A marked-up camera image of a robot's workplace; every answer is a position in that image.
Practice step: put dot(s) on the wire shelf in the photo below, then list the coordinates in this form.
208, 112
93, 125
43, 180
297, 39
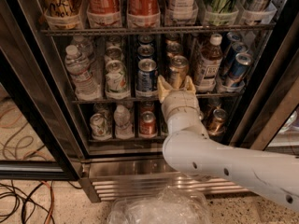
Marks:
155, 98
158, 30

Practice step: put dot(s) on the yellow LaCroix can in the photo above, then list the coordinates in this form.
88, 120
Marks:
61, 8

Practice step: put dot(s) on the white green can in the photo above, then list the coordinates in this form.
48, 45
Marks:
116, 78
100, 130
114, 41
113, 53

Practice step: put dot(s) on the red cola can bottom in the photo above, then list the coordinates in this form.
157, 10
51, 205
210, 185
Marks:
147, 124

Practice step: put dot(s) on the clear water bottle back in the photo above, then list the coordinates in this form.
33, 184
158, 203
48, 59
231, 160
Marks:
84, 45

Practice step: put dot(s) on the white green can front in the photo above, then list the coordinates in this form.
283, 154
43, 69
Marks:
116, 78

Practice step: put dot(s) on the top wire shelf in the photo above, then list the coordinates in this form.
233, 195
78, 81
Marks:
158, 30

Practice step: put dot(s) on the iced tea bottle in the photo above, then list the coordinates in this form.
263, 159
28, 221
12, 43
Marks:
207, 64

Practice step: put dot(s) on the white green can bottom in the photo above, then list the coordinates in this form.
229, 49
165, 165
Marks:
100, 130

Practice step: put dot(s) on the blue energy can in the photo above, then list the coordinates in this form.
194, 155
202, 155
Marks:
231, 37
236, 47
238, 69

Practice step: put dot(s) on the orange soda can front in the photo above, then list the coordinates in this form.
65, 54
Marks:
178, 70

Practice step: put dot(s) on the clear plastic bag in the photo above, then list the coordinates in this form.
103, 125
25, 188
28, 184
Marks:
169, 206

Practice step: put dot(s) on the clear water bottle front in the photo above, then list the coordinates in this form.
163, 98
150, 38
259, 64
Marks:
78, 67

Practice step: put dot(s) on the fridge glass door right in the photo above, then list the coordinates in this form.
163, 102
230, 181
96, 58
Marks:
263, 114

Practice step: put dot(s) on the fridge glass door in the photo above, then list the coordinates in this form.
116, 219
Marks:
33, 75
263, 114

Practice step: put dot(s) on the blue pepsi can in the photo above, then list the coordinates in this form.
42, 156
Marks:
147, 73
145, 52
144, 40

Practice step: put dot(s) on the clear water bottle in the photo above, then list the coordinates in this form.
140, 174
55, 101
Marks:
78, 67
84, 45

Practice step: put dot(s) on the copper can bottom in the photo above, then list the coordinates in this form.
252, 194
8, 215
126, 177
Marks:
216, 121

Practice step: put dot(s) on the middle wire shelf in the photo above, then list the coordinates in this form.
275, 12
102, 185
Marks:
155, 98

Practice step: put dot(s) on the blue energy can front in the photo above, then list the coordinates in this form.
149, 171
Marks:
238, 69

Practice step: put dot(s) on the fridge glass door left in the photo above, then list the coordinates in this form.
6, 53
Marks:
33, 75

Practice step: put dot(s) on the small water bottle bottom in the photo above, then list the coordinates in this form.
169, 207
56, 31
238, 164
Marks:
123, 124

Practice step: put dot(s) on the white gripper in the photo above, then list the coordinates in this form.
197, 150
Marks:
179, 102

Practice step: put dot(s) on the blue Pepsi can front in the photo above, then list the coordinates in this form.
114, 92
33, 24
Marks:
147, 73

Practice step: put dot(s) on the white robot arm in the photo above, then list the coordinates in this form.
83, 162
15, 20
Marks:
189, 150

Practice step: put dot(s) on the orange soda can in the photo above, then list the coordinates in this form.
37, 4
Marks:
171, 38
173, 49
178, 70

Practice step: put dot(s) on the steel fridge base grille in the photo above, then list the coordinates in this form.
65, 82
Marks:
108, 179

